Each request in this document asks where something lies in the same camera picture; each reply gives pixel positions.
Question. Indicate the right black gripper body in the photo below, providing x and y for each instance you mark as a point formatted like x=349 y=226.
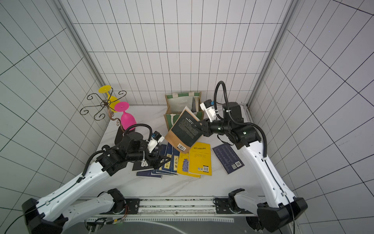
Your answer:
x=204 y=128

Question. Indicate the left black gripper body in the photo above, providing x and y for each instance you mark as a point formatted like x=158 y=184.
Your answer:
x=142 y=154

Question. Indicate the dark green brown book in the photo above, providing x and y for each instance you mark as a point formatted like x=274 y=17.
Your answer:
x=184 y=134

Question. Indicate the green jute canvas bag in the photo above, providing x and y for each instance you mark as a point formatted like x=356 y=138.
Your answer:
x=176 y=104

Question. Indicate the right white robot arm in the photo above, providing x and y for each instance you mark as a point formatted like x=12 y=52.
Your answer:
x=281 y=206

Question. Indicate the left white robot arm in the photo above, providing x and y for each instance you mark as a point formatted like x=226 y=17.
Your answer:
x=36 y=212

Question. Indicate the navy book at bottom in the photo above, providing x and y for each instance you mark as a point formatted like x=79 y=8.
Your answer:
x=148 y=174

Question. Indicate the black book white characters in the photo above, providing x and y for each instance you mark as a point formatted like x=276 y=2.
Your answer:
x=138 y=166

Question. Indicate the yellow book purple picture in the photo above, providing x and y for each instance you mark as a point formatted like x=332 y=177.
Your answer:
x=183 y=166

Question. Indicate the pink plastic wine glass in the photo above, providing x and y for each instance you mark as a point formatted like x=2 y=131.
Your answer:
x=126 y=119

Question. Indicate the small jar black lid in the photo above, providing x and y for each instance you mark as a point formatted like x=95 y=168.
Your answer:
x=105 y=147

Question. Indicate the dark navy thin book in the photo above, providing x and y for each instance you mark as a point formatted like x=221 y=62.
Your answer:
x=228 y=158

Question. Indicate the yellow book plain cover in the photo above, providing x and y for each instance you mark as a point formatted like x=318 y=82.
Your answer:
x=200 y=159

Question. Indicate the metal scroll glass rack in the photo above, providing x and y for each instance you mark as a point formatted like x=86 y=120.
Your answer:
x=103 y=111

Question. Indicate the yellow plastic wine glass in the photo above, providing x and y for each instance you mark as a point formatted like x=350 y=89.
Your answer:
x=112 y=100

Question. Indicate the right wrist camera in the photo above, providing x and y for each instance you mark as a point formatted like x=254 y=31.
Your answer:
x=208 y=107

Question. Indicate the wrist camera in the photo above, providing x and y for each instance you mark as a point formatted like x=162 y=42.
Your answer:
x=156 y=138
x=208 y=107

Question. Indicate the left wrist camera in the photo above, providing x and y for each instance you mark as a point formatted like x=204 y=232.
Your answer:
x=156 y=138

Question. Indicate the aluminium mounting rail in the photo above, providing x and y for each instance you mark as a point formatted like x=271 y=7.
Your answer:
x=175 y=206

